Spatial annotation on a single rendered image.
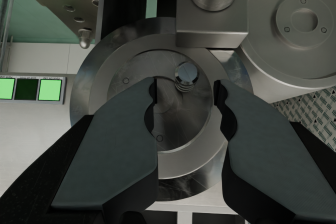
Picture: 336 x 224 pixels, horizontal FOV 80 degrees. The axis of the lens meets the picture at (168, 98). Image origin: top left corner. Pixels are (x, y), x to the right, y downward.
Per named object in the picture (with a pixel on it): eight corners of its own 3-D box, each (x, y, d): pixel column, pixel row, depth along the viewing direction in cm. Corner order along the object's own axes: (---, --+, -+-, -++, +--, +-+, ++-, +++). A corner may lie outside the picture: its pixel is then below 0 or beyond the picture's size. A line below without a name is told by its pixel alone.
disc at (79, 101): (252, 17, 17) (258, 207, 15) (250, 20, 17) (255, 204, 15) (78, 14, 17) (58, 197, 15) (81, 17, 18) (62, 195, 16)
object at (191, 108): (86, 81, 14) (176, 29, 15) (97, 87, 16) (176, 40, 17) (139, 176, 13) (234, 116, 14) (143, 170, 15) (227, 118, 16)
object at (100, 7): (114, -119, 21) (99, 52, 18) (145, 12, 44) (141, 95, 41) (110, -119, 21) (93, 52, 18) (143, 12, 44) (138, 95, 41)
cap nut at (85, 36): (90, 29, 51) (88, 46, 50) (95, 35, 54) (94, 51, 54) (75, 28, 51) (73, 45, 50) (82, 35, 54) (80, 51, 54)
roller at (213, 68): (234, 34, 16) (236, 182, 15) (197, 92, 42) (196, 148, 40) (94, 31, 17) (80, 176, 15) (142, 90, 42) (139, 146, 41)
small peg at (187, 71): (170, 68, 11) (191, 55, 12) (171, 80, 14) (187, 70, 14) (183, 88, 11) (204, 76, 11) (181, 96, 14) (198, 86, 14)
